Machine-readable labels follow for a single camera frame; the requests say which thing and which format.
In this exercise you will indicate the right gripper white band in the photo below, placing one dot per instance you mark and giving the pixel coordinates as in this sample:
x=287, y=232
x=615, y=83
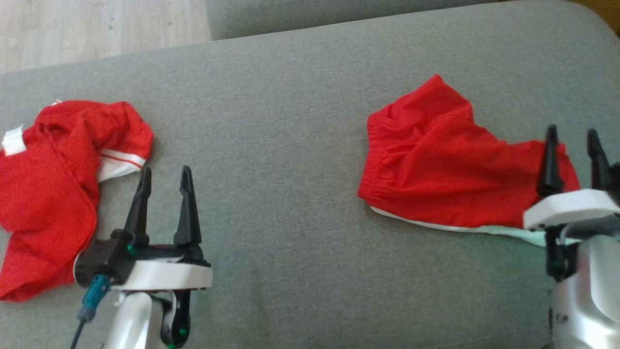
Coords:
x=566, y=208

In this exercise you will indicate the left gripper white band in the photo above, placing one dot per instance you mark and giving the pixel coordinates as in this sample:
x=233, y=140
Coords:
x=164, y=276

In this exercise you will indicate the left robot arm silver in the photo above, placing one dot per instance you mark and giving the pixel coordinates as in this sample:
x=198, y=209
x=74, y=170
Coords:
x=133, y=322

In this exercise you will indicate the red basketball jersey white sleeves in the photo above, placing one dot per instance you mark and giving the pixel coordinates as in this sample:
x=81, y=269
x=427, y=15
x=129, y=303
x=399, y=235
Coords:
x=48, y=194

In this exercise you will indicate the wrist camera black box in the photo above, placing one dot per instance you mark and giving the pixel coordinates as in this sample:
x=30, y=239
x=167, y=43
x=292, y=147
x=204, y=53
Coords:
x=101, y=259
x=615, y=182

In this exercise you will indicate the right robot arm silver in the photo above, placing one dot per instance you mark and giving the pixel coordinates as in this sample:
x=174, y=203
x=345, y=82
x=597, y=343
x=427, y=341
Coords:
x=591, y=291

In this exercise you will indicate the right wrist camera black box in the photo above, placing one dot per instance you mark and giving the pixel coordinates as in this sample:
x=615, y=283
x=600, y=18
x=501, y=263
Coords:
x=615, y=182

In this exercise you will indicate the red shorts white lining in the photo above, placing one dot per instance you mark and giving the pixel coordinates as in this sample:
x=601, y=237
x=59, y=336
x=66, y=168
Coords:
x=436, y=169

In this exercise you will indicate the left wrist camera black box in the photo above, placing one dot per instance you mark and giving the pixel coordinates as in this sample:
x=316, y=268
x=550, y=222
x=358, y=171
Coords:
x=101, y=259

